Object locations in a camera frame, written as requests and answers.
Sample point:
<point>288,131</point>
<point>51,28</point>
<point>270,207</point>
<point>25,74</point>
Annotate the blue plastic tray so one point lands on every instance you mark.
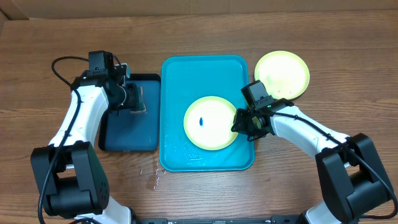
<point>186,79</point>

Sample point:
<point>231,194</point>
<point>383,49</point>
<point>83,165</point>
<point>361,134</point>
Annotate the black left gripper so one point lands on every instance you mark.
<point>132,89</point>

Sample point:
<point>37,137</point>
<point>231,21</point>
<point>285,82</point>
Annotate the yellow plate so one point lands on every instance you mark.
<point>208,121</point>
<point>284,74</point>

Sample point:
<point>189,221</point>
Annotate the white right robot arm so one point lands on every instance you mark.
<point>352,177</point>

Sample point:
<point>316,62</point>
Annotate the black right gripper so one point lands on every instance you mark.
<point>242,121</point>

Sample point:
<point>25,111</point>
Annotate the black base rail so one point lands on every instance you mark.
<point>275,219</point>

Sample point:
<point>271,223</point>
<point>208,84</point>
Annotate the black tray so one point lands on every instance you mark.
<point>127,131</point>

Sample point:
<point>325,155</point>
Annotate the brown sponge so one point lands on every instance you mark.
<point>140,106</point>

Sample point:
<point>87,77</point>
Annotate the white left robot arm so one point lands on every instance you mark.
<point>69,176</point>

